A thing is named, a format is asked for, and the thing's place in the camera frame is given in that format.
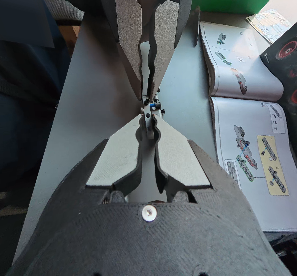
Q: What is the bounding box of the dark printed lego set box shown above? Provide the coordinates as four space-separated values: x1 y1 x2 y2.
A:
259 27 297 123

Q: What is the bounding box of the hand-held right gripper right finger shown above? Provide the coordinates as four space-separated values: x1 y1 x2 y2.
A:
151 114 211 194

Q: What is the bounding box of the grey lego beam with pins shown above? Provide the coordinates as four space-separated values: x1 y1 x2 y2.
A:
140 96 155 139

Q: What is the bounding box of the grey fabric chair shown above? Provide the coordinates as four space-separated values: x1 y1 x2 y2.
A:
43 0 85 22

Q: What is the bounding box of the lego instruction booklet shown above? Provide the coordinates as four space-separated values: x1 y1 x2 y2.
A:
200 21 297 232

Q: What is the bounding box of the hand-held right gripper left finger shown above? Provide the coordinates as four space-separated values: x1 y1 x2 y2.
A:
85 114 145 197

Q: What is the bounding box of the grey technic sub-assembly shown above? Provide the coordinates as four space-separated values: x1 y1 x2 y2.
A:
149 88 166 121

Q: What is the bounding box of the black stand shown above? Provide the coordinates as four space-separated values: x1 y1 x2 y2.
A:
270 232 297 261

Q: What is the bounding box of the person's dark blue clothing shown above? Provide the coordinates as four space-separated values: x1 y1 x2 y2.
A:
0 41 71 188

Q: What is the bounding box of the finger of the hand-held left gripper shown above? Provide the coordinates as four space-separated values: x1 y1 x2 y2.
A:
148 0 181 101
114 0 145 102

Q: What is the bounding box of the shiny sticker sheet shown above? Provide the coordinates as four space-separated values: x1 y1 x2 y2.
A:
245 9 293 44

